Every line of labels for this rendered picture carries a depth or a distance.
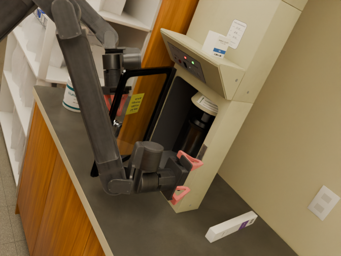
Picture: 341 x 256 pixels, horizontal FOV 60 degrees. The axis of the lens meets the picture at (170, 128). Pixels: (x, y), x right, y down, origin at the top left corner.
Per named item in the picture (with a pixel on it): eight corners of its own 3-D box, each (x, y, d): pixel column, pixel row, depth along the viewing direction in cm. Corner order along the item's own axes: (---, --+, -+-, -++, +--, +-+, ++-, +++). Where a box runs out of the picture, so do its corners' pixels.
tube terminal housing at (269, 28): (180, 158, 145) (252, -1, 114) (222, 204, 123) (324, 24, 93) (137, 160, 129) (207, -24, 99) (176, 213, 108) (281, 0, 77)
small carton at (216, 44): (213, 53, 91) (221, 34, 89) (223, 59, 88) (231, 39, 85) (201, 49, 88) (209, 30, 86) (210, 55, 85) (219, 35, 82)
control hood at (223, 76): (175, 60, 111) (185, 34, 107) (232, 101, 89) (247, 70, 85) (150, 55, 103) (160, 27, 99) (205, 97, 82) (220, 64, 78)
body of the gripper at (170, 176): (188, 170, 75) (165, 172, 71) (173, 200, 79) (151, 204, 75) (174, 156, 80) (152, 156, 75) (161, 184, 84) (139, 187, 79)
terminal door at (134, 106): (140, 153, 126) (173, 66, 110) (90, 179, 99) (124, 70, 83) (138, 152, 126) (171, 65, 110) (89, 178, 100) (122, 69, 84)
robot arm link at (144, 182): (124, 187, 74) (135, 198, 70) (130, 162, 72) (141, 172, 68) (146, 184, 78) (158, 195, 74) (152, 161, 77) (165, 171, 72)
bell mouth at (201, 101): (214, 98, 120) (220, 86, 118) (244, 121, 108) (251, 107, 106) (182, 94, 109) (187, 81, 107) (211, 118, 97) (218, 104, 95)
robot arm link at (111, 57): (102, 52, 99) (101, 51, 94) (123, 51, 100) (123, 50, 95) (104, 72, 101) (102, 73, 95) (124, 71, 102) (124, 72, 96)
